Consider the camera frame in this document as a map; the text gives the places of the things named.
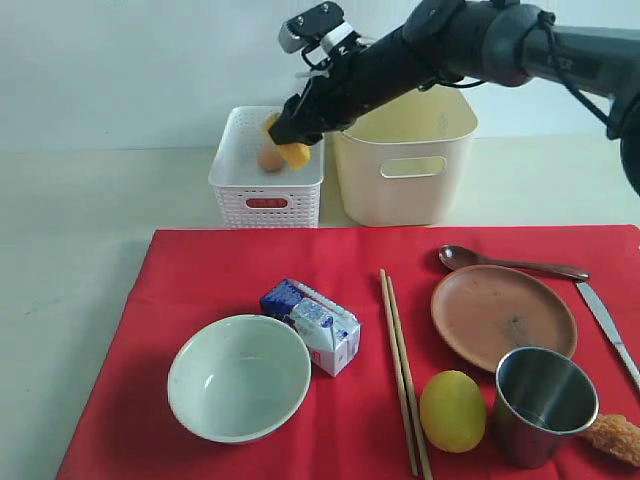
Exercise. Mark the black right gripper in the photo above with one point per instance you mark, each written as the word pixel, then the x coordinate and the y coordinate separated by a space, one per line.
pixel 358 83

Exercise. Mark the yellow cheese wedge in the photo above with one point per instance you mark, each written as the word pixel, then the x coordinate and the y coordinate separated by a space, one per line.
pixel 296 155

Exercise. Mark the brown egg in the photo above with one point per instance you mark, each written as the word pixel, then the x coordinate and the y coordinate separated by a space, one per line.
pixel 269 159

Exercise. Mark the red sausage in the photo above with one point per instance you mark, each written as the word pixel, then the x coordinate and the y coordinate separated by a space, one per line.
pixel 266 203

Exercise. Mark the blue white milk carton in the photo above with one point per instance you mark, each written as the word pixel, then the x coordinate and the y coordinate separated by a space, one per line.
pixel 330 332

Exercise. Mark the yellow lemon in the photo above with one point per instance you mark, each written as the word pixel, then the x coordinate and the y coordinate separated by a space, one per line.
pixel 453 412

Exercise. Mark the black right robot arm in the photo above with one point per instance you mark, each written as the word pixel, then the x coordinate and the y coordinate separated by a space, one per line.
pixel 459 44

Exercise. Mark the white perforated basket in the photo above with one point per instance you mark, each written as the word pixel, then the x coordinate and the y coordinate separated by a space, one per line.
pixel 235 176

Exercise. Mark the cream plastic bin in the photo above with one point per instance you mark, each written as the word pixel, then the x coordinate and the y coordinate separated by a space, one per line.
pixel 402 164

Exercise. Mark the dark wooden spoon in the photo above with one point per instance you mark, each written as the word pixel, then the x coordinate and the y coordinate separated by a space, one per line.
pixel 456 257

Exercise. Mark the pale green bowl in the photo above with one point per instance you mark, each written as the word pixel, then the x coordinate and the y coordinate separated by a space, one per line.
pixel 239 379

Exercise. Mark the brown round plate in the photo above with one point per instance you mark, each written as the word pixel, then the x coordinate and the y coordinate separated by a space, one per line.
pixel 484 312

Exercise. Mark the left wooden chopstick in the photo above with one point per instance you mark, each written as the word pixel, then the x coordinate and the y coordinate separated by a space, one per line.
pixel 398 373

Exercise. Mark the wooden chopstick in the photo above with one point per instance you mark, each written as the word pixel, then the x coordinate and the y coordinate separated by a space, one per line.
pixel 417 435
pixel 398 373

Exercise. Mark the red tablecloth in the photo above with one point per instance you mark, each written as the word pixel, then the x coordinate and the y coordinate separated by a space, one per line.
pixel 349 426

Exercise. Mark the silver table knife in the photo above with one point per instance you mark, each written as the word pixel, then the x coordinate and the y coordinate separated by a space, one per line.
pixel 609 328

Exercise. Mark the stainless steel cup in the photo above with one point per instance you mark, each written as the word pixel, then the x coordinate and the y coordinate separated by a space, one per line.
pixel 542 399

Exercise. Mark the right wooden chopstick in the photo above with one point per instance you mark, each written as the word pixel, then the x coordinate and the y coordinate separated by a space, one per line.
pixel 417 435

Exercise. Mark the fried chicken piece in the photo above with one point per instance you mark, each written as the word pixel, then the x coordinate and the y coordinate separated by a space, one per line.
pixel 616 436

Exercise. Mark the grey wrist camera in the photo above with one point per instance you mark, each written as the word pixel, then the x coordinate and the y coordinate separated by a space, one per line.
pixel 309 27

